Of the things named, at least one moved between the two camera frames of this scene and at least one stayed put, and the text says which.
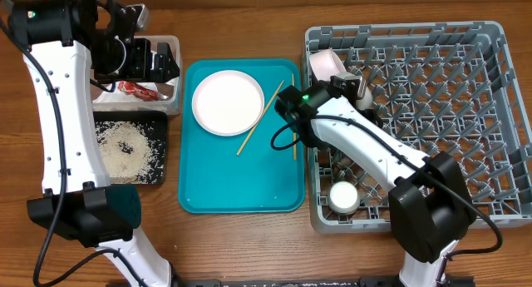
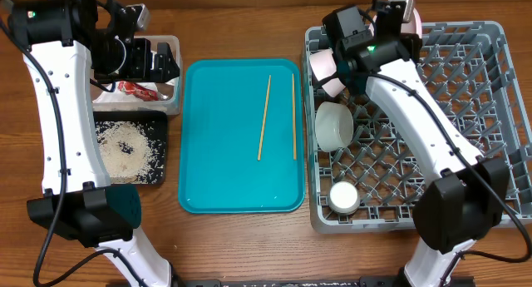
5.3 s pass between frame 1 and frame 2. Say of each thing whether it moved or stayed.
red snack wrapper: stayed
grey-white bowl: moved
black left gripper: stayed
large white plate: moved
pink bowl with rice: stayed
